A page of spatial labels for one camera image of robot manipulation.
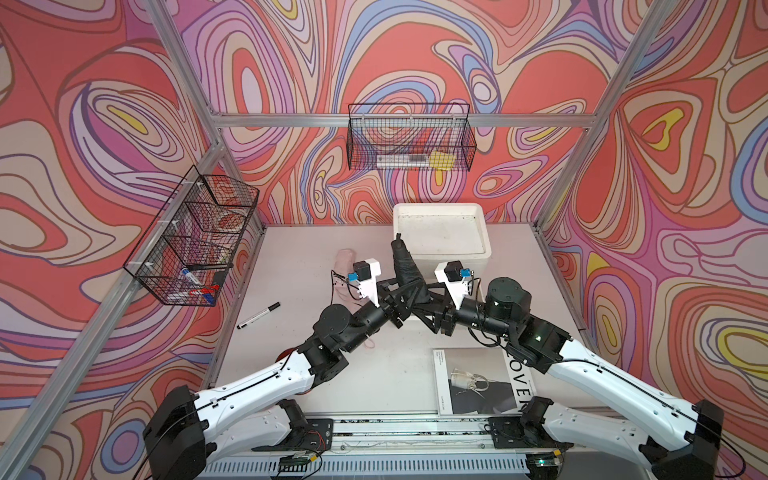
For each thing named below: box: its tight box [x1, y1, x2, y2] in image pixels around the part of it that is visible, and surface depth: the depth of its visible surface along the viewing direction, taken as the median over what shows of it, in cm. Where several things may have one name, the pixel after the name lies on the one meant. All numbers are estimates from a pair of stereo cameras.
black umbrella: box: [391, 233, 431, 304], surface depth 61 cm
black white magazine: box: [432, 347, 536, 415], surface depth 79 cm
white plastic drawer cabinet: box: [394, 203, 491, 299], surface depth 88 cm
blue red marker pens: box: [181, 268, 220, 304], surface depth 72 cm
